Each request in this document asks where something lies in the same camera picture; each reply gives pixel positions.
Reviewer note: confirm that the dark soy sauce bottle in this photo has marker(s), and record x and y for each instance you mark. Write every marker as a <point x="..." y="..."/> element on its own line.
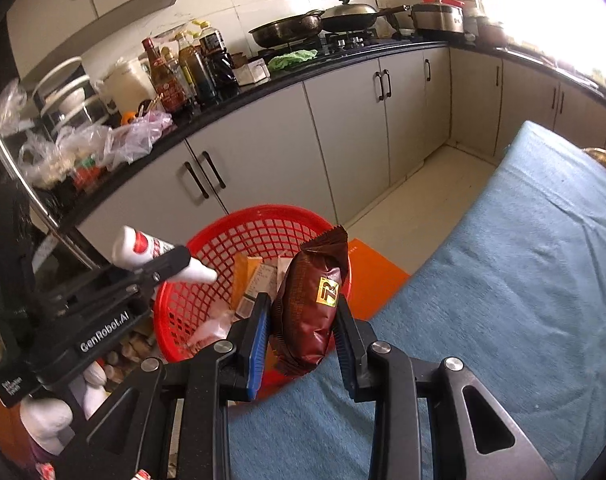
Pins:
<point x="220" y="63"/>

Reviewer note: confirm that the white electric kettle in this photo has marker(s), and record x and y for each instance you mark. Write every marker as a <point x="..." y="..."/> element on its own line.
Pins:
<point x="128" y="82"/>

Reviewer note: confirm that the white gloved hand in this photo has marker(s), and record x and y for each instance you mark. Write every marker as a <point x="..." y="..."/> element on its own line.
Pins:
<point x="48" y="421"/>

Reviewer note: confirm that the lidded black wok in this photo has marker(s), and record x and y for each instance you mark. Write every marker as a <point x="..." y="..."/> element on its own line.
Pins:
<point x="355" y="17"/>

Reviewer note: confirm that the blue table cloth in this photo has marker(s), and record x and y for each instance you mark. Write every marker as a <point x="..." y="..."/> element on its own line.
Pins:
<point x="517" y="291"/>

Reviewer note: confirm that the steel rice cooker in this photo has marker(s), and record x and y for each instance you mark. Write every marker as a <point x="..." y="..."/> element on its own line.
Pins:
<point x="438" y="17"/>

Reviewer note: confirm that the pink plastic bag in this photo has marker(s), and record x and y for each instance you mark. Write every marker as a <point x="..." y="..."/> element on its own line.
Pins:
<point x="210" y="331"/>

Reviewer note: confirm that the red plastic basket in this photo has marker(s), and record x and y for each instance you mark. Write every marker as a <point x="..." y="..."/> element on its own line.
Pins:
<point x="292" y="254"/>

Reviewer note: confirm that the brown snack bag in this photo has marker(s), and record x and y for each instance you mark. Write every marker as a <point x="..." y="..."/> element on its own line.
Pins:
<point x="302" y="314"/>

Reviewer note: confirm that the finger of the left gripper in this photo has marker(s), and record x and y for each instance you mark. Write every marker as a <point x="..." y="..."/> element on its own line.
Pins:
<point x="158" y="269"/>

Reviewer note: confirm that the black wok pan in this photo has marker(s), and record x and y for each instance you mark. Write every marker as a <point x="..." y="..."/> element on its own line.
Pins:
<point x="288" y="30"/>

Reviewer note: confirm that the orange yellow packet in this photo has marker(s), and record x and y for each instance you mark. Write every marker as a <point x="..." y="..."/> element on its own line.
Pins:
<point x="243" y="270"/>

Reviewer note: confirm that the dark printed carton box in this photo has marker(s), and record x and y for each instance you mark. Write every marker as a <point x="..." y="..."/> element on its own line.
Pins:
<point x="264" y="279"/>

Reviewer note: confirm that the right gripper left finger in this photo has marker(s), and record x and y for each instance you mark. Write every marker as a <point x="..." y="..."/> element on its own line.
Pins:
<point x="132" y="430"/>

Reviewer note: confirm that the white plastic bags on counter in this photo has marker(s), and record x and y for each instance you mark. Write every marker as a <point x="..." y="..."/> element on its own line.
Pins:
<point x="45" y="163"/>

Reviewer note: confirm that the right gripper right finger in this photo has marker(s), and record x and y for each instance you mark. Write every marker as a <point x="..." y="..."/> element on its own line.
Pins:
<point x="472" y="435"/>

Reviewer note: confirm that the brown sauce bottle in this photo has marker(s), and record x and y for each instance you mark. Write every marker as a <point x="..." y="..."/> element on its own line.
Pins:
<point x="165" y="83"/>

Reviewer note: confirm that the green cloth on counter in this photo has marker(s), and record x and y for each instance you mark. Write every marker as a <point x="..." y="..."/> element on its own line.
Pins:
<point x="282" y="62"/>

